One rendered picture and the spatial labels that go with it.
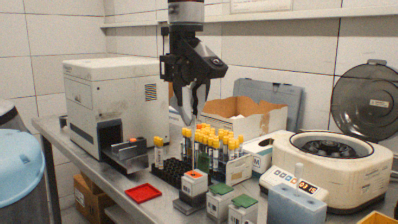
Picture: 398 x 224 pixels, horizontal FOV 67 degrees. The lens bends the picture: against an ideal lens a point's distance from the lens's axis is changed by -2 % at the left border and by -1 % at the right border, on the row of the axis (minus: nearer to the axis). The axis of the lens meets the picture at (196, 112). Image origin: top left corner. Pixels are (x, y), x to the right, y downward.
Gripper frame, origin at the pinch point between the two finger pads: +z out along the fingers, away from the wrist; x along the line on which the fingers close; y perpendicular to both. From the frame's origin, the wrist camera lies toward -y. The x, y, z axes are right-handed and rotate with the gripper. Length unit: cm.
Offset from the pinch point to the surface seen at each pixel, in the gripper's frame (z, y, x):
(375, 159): 9.2, -26.9, -31.2
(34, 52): -8, 169, -8
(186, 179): 13.6, 0.3, 1.8
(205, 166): 11.5, -0.9, -2.9
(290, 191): 10.6, -21.1, -6.5
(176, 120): 19, 55, -36
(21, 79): 9, 169, 2
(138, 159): 15.4, 20.7, 2.3
